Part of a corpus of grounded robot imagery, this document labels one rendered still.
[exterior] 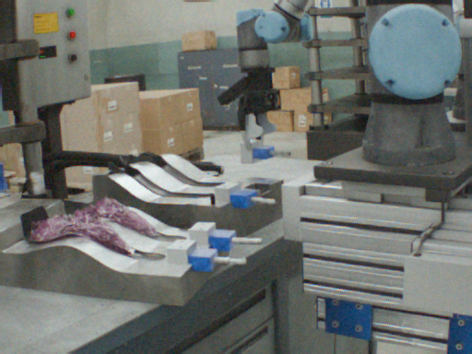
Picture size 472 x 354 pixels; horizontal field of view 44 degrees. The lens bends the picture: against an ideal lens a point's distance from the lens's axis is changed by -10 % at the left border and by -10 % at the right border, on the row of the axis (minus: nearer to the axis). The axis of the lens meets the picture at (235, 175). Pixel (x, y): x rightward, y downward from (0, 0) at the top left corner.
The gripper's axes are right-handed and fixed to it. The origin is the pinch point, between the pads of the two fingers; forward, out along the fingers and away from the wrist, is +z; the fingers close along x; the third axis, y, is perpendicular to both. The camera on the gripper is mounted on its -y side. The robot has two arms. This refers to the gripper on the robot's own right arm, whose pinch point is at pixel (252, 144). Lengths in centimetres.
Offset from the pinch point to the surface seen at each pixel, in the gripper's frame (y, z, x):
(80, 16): -73, -42, 10
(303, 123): -289, 82, 574
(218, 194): 11.1, 4.7, -31.5
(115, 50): -644, -32, 612
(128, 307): 17, 15, -69
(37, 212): -17, 4, -59
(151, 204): -4.1, 7.2, -35.9
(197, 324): 16, 27, -49
